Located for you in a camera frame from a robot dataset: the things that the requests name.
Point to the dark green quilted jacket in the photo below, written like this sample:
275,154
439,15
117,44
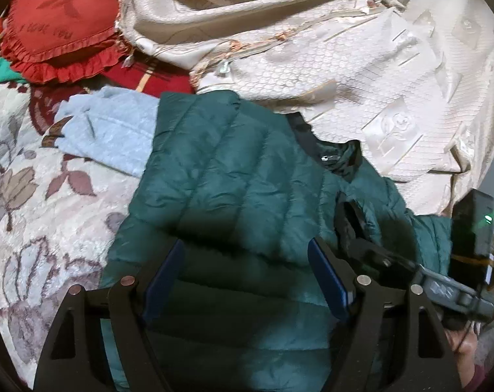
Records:
246,189

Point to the light blue knit sweater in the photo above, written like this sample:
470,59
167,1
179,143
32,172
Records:
113,126

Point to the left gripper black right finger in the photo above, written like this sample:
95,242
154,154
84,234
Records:
385,339

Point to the person's right hand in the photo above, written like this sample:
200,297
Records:
464,345

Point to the floral red white blanket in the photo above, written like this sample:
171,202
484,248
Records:
58,213

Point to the beige embroidered bedspread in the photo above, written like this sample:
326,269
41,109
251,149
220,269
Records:
412,80

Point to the red heart ruffled pillow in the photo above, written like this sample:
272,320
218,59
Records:
61,41

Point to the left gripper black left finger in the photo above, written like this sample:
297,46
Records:
75,355

